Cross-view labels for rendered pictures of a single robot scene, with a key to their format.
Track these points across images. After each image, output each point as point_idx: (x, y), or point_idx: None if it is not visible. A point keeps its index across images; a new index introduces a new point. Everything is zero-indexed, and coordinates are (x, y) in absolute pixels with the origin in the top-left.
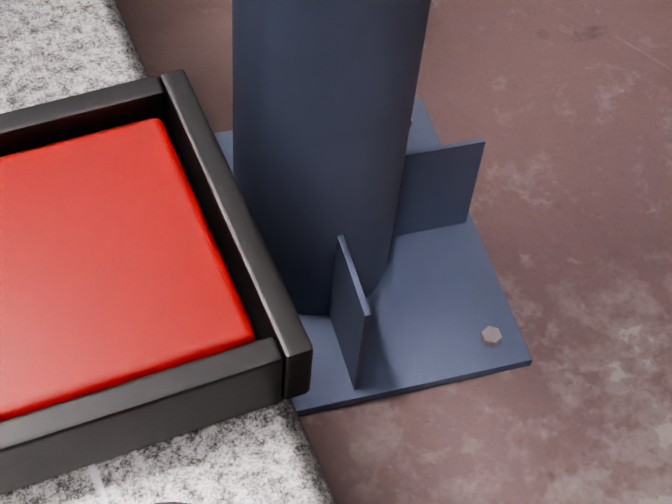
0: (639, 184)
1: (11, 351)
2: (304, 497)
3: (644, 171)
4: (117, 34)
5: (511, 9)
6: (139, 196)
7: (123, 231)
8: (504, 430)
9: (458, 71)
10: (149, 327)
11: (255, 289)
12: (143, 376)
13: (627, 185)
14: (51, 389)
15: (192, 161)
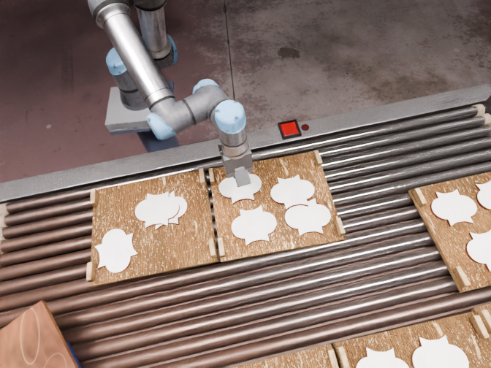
0: (183, 144)
1: (294, 130)
2: (301, 122)
3: (180, 142)
4: (270, 128)
5: (141, 153)
6: (286, 125)
7: (288, 125)
8: None
9: None
10: (294, 125)
11: (292, 120)
12: (297, 125)
13: (183, 145)
14: (297, 128)
15: (283, 123)
